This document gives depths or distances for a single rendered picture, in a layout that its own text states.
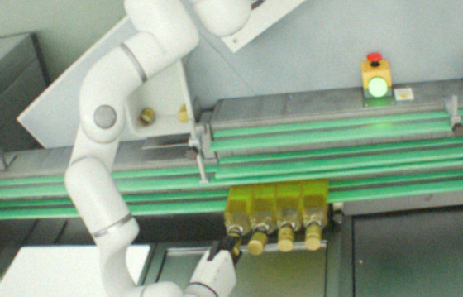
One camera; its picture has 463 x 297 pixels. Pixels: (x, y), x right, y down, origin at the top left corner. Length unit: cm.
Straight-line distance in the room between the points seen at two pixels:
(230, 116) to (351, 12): 39
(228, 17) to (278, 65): 45
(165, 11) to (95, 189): 33
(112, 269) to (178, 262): 40
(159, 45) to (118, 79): 9
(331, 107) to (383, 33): 23
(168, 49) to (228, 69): 49
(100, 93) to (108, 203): 19
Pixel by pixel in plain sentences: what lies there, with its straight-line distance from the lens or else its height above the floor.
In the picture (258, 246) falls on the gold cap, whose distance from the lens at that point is 130.
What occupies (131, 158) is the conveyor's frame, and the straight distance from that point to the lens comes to 163.
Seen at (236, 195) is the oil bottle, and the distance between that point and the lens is 144.
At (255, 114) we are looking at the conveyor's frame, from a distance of 149.
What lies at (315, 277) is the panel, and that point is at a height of 113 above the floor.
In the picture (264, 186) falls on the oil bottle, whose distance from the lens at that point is 145.
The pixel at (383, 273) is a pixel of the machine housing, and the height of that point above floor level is 110.
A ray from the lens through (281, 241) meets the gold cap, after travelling 130.
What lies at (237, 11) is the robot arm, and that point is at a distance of 112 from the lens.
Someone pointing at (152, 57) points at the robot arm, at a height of 120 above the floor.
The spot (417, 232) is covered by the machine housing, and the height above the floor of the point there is 96.
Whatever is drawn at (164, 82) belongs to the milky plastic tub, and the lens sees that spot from 159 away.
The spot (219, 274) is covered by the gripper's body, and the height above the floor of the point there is 128.
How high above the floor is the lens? 216
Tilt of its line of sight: 58 degrees down
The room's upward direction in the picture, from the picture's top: 165 degrees counter-clockwise
